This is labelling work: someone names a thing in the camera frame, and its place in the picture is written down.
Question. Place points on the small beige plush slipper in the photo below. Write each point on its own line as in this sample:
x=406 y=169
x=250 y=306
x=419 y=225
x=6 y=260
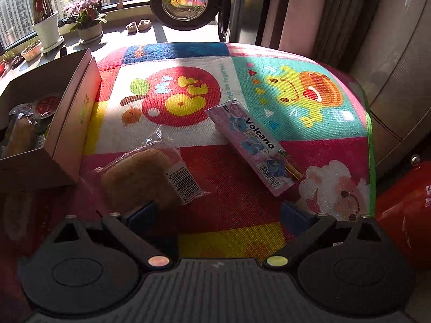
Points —
x=132 y=27
x=144 y=25

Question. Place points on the round washing machine door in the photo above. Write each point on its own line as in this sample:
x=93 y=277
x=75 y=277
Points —
x=183 y=3

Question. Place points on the clear bread packet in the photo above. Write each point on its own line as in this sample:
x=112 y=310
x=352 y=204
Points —
x=141 y=175

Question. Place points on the jelly cup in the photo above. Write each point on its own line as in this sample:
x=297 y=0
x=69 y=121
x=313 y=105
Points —
x=47 y=105

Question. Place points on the tall green potted plant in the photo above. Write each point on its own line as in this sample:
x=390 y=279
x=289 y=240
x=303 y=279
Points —
x=47 y=30

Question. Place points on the colourful printed play mat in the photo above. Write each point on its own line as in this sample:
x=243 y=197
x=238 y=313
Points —
x=208 y=74

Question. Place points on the grey washing machine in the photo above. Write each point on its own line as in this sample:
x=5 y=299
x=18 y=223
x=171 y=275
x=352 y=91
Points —
x=242 y=6

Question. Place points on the rectangular white planter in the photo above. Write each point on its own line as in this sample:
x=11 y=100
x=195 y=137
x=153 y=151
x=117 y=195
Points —
x=32 y=52

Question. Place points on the pink snack packet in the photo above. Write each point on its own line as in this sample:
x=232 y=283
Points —
x=249 y=141

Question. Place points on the dark label bread packet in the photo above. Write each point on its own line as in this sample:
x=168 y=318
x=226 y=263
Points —
x=22 y=134

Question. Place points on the red round container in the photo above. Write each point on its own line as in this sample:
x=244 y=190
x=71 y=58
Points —
x=407 y=215

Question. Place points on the pink cardboard box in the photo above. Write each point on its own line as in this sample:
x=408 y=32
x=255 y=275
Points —
x=70 y=134

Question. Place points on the white rounded cabinet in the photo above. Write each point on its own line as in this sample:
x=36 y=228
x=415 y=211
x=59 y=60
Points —
x=400 y=74

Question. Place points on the small seedling planter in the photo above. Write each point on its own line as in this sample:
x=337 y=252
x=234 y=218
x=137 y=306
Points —
x=8 y=59

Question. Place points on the pink curtain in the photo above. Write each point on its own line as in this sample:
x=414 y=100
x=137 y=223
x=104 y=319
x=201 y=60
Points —
x=293 y=13

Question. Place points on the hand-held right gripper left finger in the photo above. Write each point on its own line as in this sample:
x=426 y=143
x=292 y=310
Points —
x=144 y=213

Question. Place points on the pink flower potted plant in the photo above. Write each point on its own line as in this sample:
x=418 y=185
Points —
x=89 y=33

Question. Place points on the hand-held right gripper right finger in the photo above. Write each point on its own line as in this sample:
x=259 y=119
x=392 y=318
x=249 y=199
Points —
x=294 y=218

